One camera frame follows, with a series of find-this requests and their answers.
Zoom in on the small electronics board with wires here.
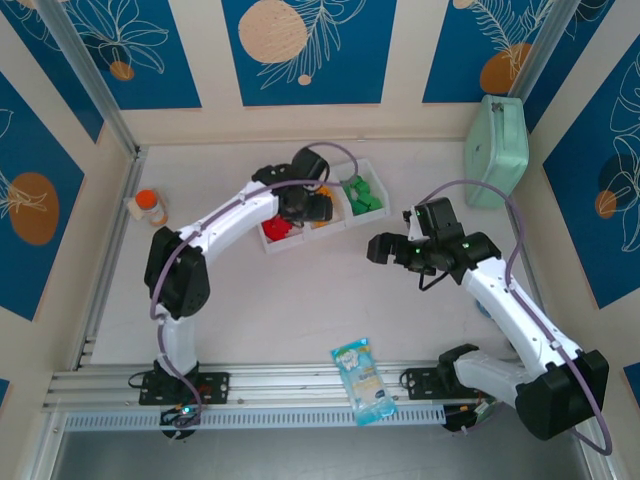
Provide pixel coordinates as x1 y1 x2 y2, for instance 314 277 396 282
444 399 501 435
159 404 204 442

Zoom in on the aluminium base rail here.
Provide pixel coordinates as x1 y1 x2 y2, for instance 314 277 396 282
42 360 506 410

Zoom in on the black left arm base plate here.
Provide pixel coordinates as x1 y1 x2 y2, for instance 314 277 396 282
138 370 231 406

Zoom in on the mint green case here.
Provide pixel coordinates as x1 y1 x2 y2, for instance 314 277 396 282
464 94 530 210

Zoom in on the aluminium side rail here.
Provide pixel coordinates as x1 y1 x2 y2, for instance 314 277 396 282
74 145 147 372

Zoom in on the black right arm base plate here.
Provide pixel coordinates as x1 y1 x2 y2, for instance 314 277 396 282
403 367 481 401

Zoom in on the orange-capped bottle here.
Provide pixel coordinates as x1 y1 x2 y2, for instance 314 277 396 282
134 188 170 228

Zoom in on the aluminium upright post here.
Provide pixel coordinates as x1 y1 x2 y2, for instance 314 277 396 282
37 0 142 156
507 0 576 134

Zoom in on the white slotted cable duct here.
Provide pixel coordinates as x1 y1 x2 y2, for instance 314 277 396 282
62 405 446 431

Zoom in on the white three-compartment tray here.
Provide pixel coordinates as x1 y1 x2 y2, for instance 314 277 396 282
257 158 391 255

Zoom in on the blue wet wipes packet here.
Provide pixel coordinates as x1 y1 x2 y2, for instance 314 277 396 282
329 338 399 427

